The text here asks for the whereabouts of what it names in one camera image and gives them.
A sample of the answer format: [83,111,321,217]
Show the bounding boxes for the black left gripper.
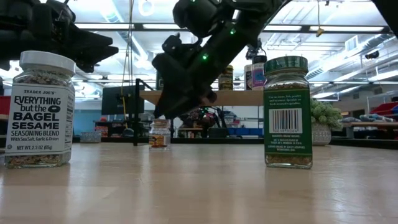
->
[33,0,120,73]

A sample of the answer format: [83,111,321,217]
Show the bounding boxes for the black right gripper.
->
[151,46,219,120]

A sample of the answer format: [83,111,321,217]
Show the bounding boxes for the yellow-lidded spice jar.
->
[218,64,234,91]

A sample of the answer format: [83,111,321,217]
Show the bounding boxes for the small cork-lidded saffron jar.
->
[148,118,172,151]

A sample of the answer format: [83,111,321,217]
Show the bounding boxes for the black-lidded garlic powder shaker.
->
[251,55,268,91]

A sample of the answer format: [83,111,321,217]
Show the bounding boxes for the white-lidded bagel seasoning jar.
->
[4,50,76,170]

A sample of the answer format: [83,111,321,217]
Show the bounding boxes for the green-lidded green-label spice jar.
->
[262,55,313,170]

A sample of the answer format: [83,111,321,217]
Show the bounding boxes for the wooden shelf riser black legs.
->
[132,78,265,147]

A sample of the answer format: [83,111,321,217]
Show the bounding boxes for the background robot station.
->
[178,105,225,138]

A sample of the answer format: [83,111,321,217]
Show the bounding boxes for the black monitor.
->
[101,85,146,116]

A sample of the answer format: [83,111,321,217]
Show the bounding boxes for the blue storage bins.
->
[228,126,265,137]

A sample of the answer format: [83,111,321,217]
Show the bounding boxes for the red storage bin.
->
[0,95,12,116]

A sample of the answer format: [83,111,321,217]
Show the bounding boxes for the green succulent in white pot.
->
[310,98,344,147]

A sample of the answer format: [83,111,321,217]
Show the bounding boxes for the pile of cloths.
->
[341,113,391,124]

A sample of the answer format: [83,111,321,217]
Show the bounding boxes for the background wooden table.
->
[341,121,398,140]

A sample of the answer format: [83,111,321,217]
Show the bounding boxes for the red and blue bag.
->
[369,101,398,117]

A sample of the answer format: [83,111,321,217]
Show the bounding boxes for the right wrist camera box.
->
[161,33,184,57]

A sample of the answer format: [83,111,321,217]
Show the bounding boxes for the white ring light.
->
[137,0,156,17]

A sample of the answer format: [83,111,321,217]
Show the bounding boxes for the hanging black camera with cable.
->
[245,39,264,60]

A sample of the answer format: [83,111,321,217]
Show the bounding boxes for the black metal rig frame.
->
[71,21,398,151]

